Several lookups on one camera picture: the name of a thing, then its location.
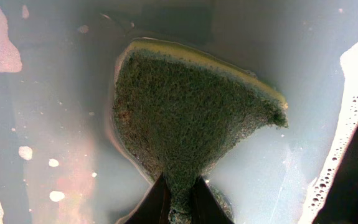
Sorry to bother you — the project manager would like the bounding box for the blue water basin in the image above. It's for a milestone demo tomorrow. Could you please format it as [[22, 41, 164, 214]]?
[[0, 1, 358, 223]]

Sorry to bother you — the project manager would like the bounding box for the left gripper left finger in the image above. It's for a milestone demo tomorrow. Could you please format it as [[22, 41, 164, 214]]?
[[125, 174, 170, 224]]

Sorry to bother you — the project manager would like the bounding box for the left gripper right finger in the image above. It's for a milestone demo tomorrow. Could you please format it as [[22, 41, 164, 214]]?
[[191, 176, 233, 224]]

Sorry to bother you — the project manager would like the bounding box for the green yellow sponge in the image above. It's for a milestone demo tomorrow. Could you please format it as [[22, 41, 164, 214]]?
[[111, 38, 288, 223]]

